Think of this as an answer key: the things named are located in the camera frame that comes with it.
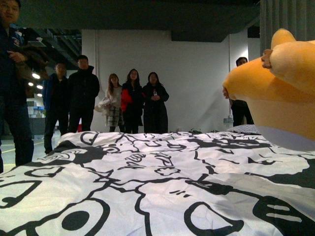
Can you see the woman in long black coat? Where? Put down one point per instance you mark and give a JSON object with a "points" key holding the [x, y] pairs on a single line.
{"points": [[155, 116]]}

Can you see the man behind plush toy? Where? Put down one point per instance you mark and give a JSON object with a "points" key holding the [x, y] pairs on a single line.
{"points": [[240, 110]]}

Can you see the man in black puffer jacket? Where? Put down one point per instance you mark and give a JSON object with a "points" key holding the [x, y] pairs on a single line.
{"points": [[83, 89]]}

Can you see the man in blue coat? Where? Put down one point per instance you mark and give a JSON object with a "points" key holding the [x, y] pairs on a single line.
{"points": [[56, 104]]}

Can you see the grey curtain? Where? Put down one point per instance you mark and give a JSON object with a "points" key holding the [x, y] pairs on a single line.
{"points": [[296, 16]]}

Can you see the black and white duvet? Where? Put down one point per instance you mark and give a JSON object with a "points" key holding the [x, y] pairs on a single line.
{"points": [[177, 184]]}

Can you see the man in dark blue jacket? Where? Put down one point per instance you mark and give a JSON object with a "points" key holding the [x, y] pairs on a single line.
{"points": [[17, 61]]}

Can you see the woman in red black jacket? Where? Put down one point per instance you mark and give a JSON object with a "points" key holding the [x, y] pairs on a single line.
{"points": [[132, 100]]}

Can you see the orange plush toy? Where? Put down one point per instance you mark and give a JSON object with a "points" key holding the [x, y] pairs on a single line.
{"points": [[279, 88]]}

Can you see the striped grey pillow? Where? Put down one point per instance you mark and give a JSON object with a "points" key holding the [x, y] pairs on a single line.
{"points": [[245, 129]]}

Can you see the woman in white coat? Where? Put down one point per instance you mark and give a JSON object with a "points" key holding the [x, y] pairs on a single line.
{"points": [[110, 105]]}

